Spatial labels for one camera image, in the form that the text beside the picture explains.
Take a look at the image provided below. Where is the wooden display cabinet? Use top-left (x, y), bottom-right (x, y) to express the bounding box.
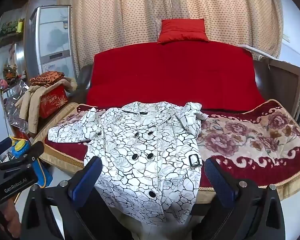
top-left (0, 0), bottom-right (32, 98)

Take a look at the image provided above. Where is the orange patterned folded cloth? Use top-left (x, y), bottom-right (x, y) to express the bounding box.
top-left (30, 71), bottom-right (65, 87)

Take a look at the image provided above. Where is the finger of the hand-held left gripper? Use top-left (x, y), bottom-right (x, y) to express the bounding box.
top-left (0, 137), bottom-right (13, 157)
top-left (0, 141), bottom-right (45, 173)

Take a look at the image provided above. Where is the red pillow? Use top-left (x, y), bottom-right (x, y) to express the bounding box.
top-left (157, 19), bottom-right (210, 44)

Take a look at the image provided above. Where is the silver refrigerator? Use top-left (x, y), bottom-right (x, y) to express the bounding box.
top-left (24, 5), bottom-right (77, 80)

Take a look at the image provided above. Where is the artificial flower arrangement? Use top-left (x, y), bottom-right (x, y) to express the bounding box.
top-left (4, 65), bottom-right (18, 80)

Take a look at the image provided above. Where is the white black-patterned coat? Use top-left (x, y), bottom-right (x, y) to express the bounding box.
top-left (48, 101), bottom-right (209, 227)

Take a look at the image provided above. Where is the dark brown sofa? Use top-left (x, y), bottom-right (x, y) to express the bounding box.
top-left (75, 55), bottom-right (273, 105)

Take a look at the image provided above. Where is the beige dotted curtain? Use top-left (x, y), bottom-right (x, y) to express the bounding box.
top-left (56, 0), bottom-right (283, 67)

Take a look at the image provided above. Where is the blue and yellow toy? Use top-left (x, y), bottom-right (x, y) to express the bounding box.
top-left (10, 136), bottom-right (53, 188)

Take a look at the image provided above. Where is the floral red beige blanket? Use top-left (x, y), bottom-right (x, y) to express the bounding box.
top-left (34, 99), bottom-right (300, 200)

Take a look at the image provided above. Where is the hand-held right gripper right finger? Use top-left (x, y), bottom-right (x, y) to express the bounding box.
top-left (204, 158), bottom-right (285, 240)

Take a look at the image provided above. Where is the green plant ornament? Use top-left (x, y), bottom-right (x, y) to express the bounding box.
top-left (0, 20), bottom-right (18, 34)

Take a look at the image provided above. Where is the red sofa cover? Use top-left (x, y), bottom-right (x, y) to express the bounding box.
top-left (86, 41), bottom-right (267, 112)

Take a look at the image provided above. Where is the beige quilted jacket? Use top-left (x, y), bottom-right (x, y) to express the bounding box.
top-left (15, 77), bottom-right (78, 134)

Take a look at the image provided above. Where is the person's left hand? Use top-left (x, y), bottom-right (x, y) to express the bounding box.
top-left (0, 200), bottom-right (22, 240)

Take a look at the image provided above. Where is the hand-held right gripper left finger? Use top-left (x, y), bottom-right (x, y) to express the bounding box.
top-left (20, 156), bottom-right (103, 240)

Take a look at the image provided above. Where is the clear plastic wrap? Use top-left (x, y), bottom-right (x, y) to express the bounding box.
top-left (4, 81), bottom-right (30, 120)

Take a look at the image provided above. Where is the red cardboard box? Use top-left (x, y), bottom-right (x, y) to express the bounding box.
top-left (39, 85), bottom-right (68, 119)

